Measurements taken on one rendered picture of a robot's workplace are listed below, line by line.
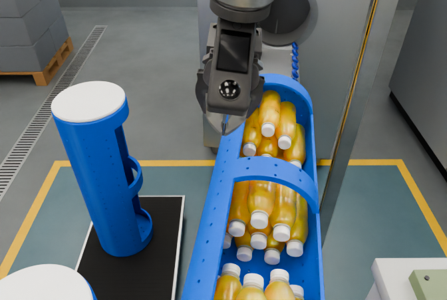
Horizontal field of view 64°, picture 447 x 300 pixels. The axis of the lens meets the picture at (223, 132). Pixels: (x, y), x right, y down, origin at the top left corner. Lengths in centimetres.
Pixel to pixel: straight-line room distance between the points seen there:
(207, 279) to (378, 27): 97
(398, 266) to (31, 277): 81
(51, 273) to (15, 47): 297
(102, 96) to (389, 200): 191
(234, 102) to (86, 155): 115
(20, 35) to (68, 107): 226
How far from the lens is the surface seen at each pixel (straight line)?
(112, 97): 148
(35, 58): 374
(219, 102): 38
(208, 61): 45
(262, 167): 83
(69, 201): 257
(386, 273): 83
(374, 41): 134
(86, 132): 141
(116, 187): 162
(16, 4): 356
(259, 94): 48
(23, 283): 99
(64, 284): 95
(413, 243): 245
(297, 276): 95
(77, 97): 152
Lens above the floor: 182
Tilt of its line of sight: 39 degrees down
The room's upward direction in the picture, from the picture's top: straight up
